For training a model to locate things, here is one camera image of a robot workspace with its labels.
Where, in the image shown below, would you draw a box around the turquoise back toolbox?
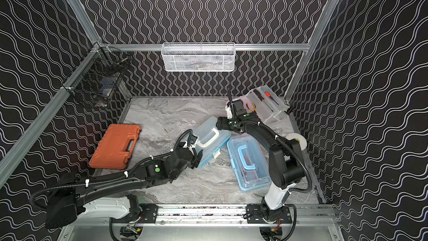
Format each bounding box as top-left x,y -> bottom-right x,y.
193,117 -> 231,168

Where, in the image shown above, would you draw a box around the light blue front toolbox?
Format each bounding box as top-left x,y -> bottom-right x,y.
227,134 -> 272,192

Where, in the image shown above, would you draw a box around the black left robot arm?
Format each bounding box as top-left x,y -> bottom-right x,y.
29,129 -> 202,229

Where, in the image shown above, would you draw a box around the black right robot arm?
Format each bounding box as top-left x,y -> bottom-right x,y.
216,87 -> 313,222

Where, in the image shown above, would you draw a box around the pink toolbox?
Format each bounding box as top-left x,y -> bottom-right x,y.
233,85 -> 289,125

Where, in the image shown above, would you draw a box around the black red screwdriver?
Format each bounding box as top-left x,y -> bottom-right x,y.
253,89 -> 273,112

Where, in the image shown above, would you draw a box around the red small screwdriver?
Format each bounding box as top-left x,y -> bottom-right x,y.
265,91 -> 278,105

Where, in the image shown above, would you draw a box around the white tape roll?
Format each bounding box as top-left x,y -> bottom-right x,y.
285,132 -> 308,151

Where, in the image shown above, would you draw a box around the red-orange plastic tool case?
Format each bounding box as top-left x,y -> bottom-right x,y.
89,124 -> 142,170

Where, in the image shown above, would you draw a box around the yellow handled pliers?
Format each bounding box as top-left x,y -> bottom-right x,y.
249,102 -> 257,114

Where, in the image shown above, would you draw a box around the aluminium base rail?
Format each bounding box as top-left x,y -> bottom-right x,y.
58,204 -> 343,241

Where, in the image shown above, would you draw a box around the white wire mesh basket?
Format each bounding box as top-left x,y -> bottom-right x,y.
161,42 -> 236,72

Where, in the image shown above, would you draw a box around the black wire basket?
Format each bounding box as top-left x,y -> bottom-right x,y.
64,45 -> 132,109

